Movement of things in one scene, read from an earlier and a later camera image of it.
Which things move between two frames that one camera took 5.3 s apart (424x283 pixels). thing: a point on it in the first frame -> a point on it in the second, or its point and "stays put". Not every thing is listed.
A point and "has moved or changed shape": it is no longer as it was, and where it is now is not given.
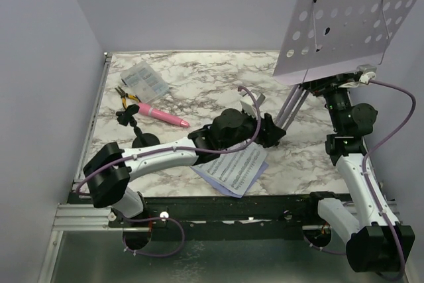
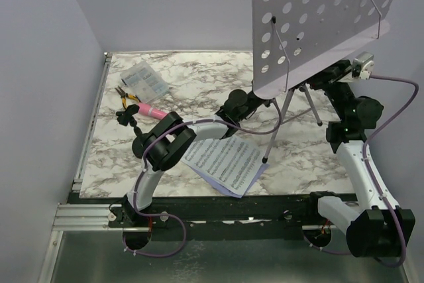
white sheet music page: (235, 171) stays put
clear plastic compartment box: (144, 82) stays put
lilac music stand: (346, 19) has moved or changed shape
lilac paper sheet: (226, 189) stays put
